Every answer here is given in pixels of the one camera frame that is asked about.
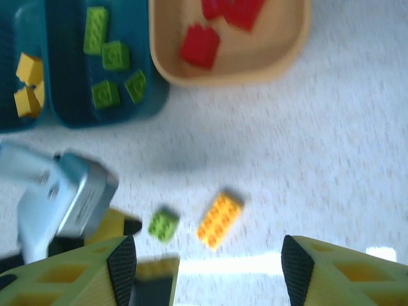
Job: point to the red long lego brick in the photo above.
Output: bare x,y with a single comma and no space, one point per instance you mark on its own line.
243,12

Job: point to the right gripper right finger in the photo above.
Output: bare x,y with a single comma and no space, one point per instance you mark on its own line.
350,280

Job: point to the green long lego brick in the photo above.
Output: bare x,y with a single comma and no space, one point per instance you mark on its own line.
95,30

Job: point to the red square lego brick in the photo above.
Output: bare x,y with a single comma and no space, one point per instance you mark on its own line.
200,46
212,8

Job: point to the yellow plastic container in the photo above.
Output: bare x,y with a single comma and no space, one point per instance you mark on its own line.
255,57

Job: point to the yellow square lego brick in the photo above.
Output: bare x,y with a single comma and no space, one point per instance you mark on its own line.
29,68
27,102

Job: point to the teal plastic container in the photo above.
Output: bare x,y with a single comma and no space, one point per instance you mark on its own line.
70,79
9,38

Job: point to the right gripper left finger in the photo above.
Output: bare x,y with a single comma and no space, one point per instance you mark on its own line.
63,283

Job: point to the green square lego brick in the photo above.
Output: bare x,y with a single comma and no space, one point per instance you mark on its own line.
106,94
115,55
163,226
136,86

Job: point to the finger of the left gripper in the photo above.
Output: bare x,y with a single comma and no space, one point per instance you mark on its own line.
110,226
153,293

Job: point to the yellow long lego brick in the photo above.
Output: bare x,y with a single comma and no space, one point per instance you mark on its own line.
220,223

